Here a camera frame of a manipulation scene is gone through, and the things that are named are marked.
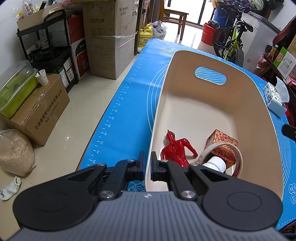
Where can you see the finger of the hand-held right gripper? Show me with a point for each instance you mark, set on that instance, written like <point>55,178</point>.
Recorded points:
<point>290,132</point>

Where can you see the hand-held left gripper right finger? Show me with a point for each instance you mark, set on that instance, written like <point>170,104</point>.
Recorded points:
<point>154,169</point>

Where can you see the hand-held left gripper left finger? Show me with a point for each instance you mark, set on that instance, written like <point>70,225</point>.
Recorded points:
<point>142,166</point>

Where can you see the red toy figure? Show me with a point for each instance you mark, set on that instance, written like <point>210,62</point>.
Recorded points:
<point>177,148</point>

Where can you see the wide tape roll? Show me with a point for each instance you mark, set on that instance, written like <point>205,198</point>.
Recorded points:
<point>238,160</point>

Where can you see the white plastic bottle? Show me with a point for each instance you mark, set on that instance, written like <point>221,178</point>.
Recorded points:
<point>215,163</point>

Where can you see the patterned brown gift box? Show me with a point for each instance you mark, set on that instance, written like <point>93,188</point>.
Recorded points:
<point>223,140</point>

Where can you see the beige plastic storage bin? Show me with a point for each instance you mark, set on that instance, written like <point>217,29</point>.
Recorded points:
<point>208,111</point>

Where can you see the white tissue box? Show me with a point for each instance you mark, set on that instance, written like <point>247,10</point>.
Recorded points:
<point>275,99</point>

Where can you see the blue silicone baking mat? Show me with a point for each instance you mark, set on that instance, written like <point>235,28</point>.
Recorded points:
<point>129,104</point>

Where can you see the green and white carton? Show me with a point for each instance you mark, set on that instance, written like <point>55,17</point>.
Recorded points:
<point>285,61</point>

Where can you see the dark wooden side table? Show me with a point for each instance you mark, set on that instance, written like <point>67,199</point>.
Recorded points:
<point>266,63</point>

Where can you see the white chest freezer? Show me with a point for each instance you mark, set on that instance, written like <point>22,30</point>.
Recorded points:
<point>256,46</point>

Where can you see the green and black bicycle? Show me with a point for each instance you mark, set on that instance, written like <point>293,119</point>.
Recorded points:
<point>231,44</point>

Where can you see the low printed cardboard box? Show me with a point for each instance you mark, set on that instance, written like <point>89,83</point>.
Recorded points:
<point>39,111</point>

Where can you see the clear bag of grain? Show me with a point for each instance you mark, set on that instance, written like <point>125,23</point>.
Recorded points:
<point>15,153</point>

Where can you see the red bucket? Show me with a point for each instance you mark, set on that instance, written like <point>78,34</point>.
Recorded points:
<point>208,32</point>

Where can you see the yellow detergent jug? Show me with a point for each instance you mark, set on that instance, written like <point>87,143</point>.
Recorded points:
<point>145,37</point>

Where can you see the large taped cardboard box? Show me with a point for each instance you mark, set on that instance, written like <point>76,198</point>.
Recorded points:
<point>111,39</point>

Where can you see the paper cup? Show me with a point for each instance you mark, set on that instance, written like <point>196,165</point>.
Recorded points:
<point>42,77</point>

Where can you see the white sock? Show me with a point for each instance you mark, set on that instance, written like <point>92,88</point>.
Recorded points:
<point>10,188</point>

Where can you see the red and white appliance box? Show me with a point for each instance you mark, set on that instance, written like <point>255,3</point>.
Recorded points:
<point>78,46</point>

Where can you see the grey plastic bag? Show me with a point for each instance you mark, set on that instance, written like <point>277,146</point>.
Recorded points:
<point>159,30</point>

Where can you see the green lidded plastic container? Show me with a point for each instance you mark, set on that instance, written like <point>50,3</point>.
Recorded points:
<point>16,92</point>

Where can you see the black utility cart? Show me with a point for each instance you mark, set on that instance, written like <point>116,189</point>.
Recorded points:
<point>46,51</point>

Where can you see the balcony glass door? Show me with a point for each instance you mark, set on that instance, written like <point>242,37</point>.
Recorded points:
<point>196,10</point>

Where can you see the wooden chair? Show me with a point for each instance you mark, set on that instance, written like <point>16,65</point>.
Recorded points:
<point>173,14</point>

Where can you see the shallow cardboard box with snacks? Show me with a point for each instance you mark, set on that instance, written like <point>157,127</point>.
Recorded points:
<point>37,16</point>

